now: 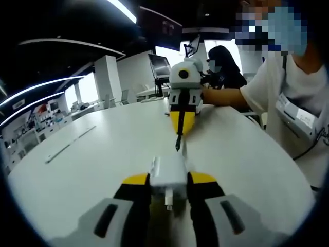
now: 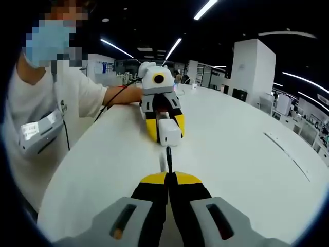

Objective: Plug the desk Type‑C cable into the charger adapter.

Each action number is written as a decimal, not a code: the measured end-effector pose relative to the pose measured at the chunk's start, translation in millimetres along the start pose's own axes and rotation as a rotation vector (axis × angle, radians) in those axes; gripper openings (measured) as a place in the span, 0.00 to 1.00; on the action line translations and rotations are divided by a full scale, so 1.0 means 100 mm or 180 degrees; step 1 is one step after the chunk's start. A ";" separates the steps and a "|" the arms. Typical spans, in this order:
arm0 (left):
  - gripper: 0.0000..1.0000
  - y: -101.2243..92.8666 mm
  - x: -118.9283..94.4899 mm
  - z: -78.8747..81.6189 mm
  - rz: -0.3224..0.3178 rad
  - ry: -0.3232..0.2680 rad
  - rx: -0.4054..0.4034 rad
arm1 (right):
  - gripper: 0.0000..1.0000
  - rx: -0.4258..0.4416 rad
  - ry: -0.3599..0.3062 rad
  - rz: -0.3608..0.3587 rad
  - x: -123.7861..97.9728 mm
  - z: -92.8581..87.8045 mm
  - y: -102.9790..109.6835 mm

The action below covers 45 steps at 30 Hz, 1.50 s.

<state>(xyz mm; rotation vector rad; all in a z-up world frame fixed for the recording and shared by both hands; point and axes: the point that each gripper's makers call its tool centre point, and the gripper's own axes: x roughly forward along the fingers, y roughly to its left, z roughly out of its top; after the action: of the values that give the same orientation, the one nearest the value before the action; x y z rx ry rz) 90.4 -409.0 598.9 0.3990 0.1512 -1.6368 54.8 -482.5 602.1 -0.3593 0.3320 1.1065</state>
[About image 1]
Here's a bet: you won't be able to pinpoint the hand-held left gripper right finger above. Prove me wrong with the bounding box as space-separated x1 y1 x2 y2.
187 171 285 247

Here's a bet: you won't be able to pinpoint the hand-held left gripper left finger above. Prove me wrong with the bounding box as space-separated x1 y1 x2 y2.
48 173 152 247

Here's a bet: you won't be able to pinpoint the white charger adapter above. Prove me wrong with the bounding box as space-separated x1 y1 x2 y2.
149 154 189 211

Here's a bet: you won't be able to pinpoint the white desk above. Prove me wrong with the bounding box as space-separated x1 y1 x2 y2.
7 98 316 247

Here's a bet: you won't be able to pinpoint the black desktop monitor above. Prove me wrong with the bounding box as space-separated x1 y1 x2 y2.
148 54 173 78

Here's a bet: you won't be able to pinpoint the large hanging dark screen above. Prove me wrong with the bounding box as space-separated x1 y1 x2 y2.
138 6 184 51

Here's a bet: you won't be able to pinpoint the person's white shirt torso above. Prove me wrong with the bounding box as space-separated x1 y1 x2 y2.
240 52 329 189

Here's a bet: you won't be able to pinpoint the white ceiling light strip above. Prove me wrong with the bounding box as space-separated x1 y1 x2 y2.
106 0 137 24

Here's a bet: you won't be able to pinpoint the grey worn chest device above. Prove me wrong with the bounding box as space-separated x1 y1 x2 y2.
274 92 322 141

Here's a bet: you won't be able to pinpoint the white display shelves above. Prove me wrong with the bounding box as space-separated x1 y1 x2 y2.
0 102 73 176

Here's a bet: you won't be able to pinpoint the curved ceiling light strip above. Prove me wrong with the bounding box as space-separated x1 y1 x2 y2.
0 91 65 125
0 75 86 104

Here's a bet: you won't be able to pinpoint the black worn device cable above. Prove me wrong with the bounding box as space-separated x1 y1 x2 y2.
293 138 318 161

